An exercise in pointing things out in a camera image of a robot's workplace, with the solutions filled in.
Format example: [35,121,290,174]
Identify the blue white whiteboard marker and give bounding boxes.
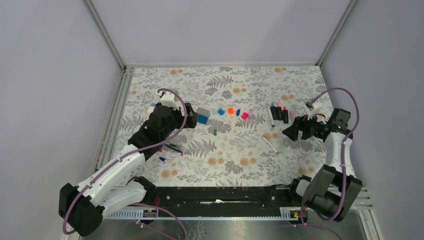
[267,106,276,128]

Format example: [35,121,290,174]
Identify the orange highlighter black body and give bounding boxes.
[275,103,283,121]

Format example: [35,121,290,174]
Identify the pink highlighter black body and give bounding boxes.
[282,106,289,124]

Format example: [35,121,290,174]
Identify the thin white green pen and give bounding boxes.
[262,136,279,154]

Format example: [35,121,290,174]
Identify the blue highlighter black body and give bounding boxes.
[270,103,278,120]

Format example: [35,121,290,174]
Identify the pink highlighter cap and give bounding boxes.
[241,112,249,120]

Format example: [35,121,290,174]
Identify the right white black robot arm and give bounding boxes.
[282,108,363,222]

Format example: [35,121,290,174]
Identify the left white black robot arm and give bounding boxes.
[58,102,198,237]

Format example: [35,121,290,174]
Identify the blue grey toy brick block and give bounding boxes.
[196,107,211,125]

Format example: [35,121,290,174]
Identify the cream blue toy brick block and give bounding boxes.
[146,103,156,115]

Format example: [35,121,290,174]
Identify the pile of thin pens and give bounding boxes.
[159,143,185,156]

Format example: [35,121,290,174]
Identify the floral patterned table mat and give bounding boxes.
[114,66,333,187]

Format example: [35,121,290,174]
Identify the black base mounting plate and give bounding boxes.
[131,177,302,218]

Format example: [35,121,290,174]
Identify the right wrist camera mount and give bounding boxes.
[305,101,323,120]

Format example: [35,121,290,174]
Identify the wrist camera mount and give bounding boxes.
[305,101,323,120]
[159,91,178,109]

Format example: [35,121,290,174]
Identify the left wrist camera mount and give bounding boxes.
[159,91,178,109]

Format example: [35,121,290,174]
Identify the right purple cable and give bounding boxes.
[299,87,360,240]

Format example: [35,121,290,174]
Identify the purple cable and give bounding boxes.
[299,87,360,240]
[62,88,189,240]

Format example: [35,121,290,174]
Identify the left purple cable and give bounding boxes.
[62,88,189,240]

